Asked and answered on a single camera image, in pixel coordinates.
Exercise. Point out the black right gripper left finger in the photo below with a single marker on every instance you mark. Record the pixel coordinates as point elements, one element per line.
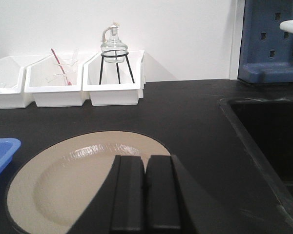
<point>118,206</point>

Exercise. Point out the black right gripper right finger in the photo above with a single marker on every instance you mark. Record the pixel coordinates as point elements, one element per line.
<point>223,196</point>

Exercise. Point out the beige plate with black rim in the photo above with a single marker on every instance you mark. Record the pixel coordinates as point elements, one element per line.
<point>52,189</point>

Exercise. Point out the blue plastic tray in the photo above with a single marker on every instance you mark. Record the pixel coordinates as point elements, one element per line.
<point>8,146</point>

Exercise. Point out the black lab sink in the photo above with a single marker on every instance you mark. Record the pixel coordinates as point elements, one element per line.
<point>265,128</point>

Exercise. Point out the right white storage bin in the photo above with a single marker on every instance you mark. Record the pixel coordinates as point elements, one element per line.
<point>108,84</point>

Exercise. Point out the white storage bin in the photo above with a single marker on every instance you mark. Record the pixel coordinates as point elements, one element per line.
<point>52,95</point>
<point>12,81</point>
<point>108,84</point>

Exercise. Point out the middle white storage bin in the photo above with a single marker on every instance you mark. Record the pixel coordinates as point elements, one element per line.
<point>52,95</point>

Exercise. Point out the glass alcohol lamp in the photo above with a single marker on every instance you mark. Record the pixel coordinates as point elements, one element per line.
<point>113,49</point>

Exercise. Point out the left white storage bin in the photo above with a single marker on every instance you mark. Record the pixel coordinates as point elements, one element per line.
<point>12,81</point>

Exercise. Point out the blue pegboard drying rack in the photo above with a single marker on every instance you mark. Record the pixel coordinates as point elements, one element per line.
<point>266,54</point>

